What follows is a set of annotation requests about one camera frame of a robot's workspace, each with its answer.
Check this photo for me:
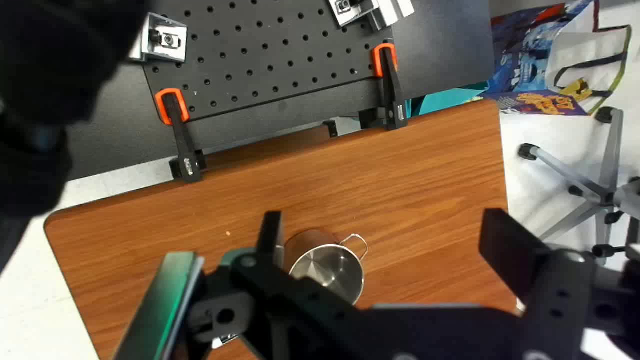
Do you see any aluminium extrusion rail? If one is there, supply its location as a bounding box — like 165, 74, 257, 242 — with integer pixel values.
326, 0, 416, 33
127, 10, 189, 66

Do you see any silver metal pot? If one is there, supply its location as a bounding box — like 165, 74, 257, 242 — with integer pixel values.
279, 225, 372, 307

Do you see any grey office chair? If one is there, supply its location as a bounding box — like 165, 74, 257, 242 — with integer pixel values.
515, 104, 640, 263

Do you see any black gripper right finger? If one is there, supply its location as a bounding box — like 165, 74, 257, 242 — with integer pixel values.
477, 206, 640, 360

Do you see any black perforated breadboard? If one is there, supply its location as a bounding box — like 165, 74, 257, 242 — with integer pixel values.
65, 0, 496, 181

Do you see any teal plastic object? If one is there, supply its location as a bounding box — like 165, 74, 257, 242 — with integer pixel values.
406, 83, 489, 119

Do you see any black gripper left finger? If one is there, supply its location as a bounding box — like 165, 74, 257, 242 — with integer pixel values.
185, 209, 377, 360

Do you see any orange black bar clamp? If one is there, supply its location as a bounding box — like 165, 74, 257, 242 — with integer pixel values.
357, 40, 410, 132
151, 86, 208, 184

